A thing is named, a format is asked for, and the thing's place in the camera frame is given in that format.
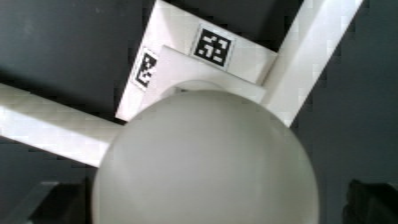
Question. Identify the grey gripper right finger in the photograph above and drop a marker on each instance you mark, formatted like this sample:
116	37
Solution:
372	203

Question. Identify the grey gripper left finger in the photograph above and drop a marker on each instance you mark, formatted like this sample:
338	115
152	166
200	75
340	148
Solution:
56	204

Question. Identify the white lamp bulb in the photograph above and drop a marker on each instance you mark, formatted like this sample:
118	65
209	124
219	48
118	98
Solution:
207	165

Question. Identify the white L-shaped fence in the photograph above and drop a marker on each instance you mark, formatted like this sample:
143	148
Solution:
73	134

